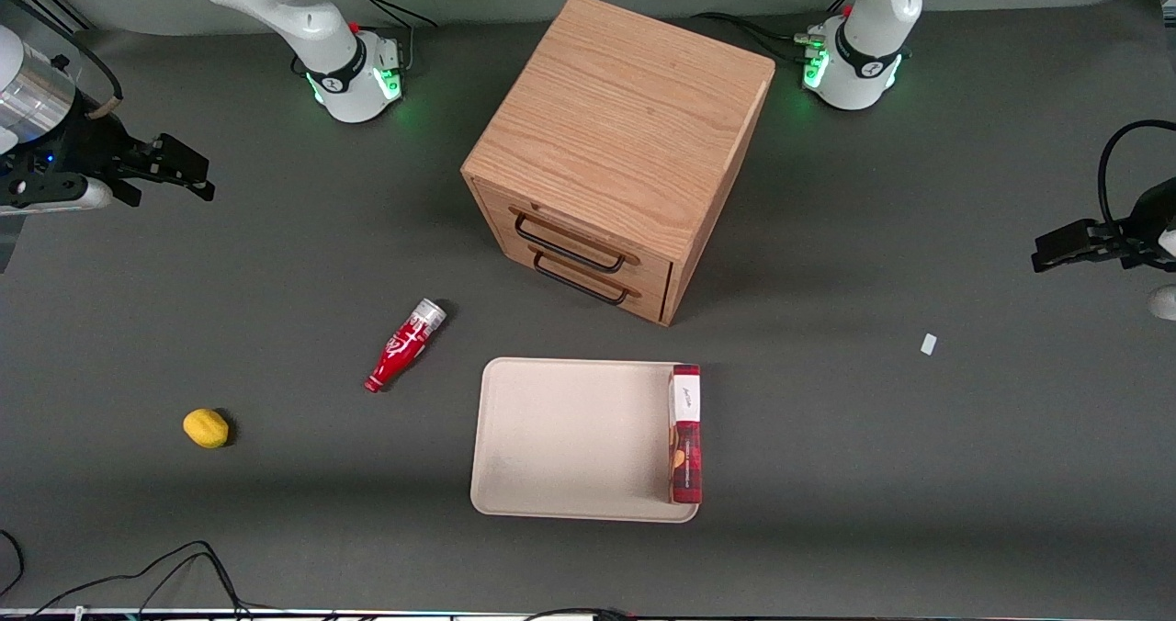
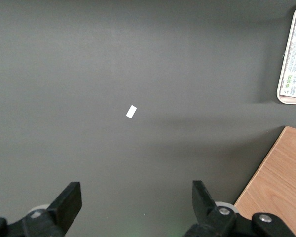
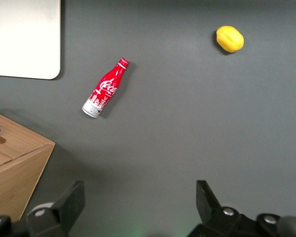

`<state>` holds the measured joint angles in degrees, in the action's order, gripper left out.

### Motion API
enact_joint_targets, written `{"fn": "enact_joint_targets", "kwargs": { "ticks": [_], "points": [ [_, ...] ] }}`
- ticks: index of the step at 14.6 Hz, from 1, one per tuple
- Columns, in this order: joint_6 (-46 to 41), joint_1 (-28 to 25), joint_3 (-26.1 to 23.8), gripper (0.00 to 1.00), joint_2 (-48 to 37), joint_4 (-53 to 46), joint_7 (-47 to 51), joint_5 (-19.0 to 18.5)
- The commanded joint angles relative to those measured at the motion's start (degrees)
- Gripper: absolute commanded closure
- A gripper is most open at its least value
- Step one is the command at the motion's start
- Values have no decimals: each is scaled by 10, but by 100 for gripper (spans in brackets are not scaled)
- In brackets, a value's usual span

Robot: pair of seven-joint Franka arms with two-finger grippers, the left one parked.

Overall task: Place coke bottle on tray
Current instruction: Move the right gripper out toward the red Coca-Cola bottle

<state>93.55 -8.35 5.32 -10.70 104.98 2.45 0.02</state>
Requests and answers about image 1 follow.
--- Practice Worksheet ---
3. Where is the black right arm base cable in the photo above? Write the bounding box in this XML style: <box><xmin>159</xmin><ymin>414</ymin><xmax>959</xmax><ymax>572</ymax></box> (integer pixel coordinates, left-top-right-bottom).
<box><xmin>347</xmin><ymin>0</ymin><xmax>439</xmax><ymax>30</ymax></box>

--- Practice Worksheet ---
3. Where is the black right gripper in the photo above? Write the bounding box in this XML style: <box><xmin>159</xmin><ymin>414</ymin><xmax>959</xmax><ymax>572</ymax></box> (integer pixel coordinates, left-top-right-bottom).
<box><xmin>28</xmin><ymin>111</ymin><xmax>217</xmax><ymax>209</ymax></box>

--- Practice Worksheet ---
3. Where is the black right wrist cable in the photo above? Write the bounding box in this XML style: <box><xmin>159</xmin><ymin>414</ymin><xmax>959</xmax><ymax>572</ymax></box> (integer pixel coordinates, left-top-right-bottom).
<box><xmin>55</xmin><ymin>50</ymin><xmax>125</xmax><ymax>124</ymax></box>

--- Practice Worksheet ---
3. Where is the black arm base cable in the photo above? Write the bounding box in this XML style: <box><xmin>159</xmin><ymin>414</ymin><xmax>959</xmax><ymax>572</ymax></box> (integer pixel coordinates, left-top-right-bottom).
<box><xmin>347</xmin><ymin>0</ymin><xmax>439</xmax><ymax>30</ymax></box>
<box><xmin>689</xmin><ymin>10</ymin><xmax>828</xmax><ymax>67</ymax></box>

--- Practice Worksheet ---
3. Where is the yellow lemon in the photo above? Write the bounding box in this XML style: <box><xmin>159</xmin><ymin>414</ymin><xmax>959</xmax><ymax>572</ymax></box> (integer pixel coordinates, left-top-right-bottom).
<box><xmin>182</xmin><ymin>408</ymin><xmax>231</xmax><ymax>450</ymax></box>

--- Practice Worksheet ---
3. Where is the beige plastic tray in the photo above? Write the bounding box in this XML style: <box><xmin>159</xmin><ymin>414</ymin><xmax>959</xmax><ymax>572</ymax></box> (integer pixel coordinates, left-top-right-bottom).
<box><xmin>469</xmin><ymin>356</ymin><xmax>703</xmax><ymax>524</ymax></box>

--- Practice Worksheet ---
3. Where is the black wire drawer handle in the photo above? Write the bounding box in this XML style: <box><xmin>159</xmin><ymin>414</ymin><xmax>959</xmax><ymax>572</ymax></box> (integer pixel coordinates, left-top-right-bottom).
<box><xmin>532</xmin><ymin>251</ymin><xmax>632</xmax><ymax>308</ymax></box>
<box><xmin>514</xmin><ymin>211</ymin><xmax>628</xmax><ymax>275</ymax></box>

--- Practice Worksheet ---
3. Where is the black left arm base cable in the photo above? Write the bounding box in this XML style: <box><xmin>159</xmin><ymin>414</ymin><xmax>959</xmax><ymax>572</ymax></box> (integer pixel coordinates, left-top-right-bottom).
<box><xmin>689</xmin><ymin>10</ymin><xmax>828</xmax><ymax>67</ymax></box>

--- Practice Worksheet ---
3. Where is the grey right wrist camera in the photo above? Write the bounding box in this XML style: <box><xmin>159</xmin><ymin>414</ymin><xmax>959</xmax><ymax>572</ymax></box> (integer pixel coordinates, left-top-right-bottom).
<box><xmin>0</xmin><ymin>177</ymin><xmax>114</xmax><ymax>217</ymax></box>

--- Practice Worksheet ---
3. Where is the red coke bottle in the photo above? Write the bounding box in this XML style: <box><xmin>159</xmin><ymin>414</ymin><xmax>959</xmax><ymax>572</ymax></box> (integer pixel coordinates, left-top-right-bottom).
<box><xmin>364</xmin><ymin>298</ymin><xmax>449</xmax><ymax>394</ymax></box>

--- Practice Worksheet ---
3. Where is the aluminium frame rail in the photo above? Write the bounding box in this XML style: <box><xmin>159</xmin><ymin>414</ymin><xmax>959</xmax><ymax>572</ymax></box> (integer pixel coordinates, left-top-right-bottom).
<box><xmin>0</xmin><ymin>0</ymin><xmax>95</xmax><ymax>36</ymax></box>

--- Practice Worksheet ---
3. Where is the wooden drawer cabinet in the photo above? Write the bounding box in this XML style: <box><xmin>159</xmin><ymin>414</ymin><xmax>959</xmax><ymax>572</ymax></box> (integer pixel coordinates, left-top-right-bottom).
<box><xmin>461</xmin><ymin>0</ymin><xmax>776</xmax><ymax>327</ymax></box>

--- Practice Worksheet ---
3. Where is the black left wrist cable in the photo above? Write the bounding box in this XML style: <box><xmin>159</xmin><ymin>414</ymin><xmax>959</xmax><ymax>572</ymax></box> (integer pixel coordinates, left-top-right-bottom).
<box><xmin>1096</xmin><ymin>119</ymin><xmax>1176</xmax><ymax>231</ymax></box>

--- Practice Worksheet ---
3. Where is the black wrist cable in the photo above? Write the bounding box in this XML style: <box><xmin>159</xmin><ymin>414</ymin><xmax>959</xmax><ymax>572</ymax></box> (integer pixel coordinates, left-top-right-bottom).
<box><xmin>1096</xmin><ymin>119</ymin><xmax>1176</xmax><ymax>231</ymax></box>
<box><xmin>55</xmin><ymin>50</ymin><xmax>125</xmax><ymax>124</ymax></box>

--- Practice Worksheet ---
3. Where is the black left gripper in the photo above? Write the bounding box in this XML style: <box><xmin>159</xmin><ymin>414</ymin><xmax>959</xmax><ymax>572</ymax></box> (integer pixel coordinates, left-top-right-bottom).
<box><xmin>1031</xmin><ymin>177</ymin><xmax>1176</xmax><ymax>274</ymax></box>

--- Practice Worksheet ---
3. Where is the black table edge cable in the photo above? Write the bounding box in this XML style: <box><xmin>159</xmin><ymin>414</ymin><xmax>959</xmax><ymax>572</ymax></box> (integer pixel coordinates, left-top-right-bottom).
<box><xmin>26</xmin><ymin>540</ymin><xmax>254</xmax><ymax>621</ymax></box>
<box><xmin>0</xmin><ymin>529</ymin><xmax>26</xmax><ymax>600</ymax></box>

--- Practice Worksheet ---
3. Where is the red tartan cookie box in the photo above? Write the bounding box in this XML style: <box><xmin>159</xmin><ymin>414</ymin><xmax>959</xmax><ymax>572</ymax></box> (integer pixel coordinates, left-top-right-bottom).
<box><xmin>668</xmin><ymin>364</ymin><xmax>705</xmax><ymax>506</ymax></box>

